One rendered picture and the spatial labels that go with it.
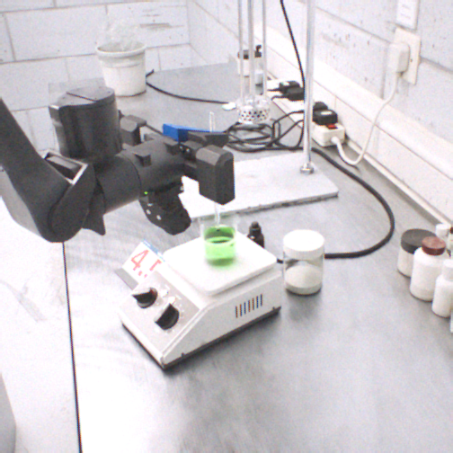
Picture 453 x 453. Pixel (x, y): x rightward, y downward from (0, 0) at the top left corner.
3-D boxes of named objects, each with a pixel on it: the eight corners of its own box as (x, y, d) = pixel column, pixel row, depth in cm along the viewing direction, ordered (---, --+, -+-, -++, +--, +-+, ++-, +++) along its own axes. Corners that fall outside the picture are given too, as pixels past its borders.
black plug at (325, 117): (310, 128, 136) (310, 119, 135) (303, 120, 140) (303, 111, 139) (339, 123, 138) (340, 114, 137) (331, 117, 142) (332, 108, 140)
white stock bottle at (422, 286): (442, 305, 87) (450, 253, 83) (407, 297, 89) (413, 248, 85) (446, 286, 91) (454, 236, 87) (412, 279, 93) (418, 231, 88)
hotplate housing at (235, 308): (164, 374, 78) (157, 324, 74) (117, 322, 87) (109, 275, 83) (296, 306, 89) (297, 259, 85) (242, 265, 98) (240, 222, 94)
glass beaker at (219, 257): (192, 267, 83) (188, 216, 79) (216, 249, 87) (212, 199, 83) (229, 280, 80) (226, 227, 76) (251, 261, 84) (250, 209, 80)
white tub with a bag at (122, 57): (124, 80, 187) (113, 5, 176) (161, 86, 180) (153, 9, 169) (91, 93, 176) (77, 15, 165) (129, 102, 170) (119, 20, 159)
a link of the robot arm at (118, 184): (94, 246, 65) (77, 164, 60) (66, 230, 68) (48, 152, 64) (146, 221, 69) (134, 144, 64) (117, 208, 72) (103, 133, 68)
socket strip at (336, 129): (322, 147, 137) (323, 128, 134) (264, 93, 170) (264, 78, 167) (345, 144, 138) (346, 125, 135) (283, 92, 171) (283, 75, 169)
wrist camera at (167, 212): (119, 179, 72) (124, 227, 76) (159, 199, 68) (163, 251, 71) (158, 164, 76) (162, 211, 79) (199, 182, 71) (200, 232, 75)
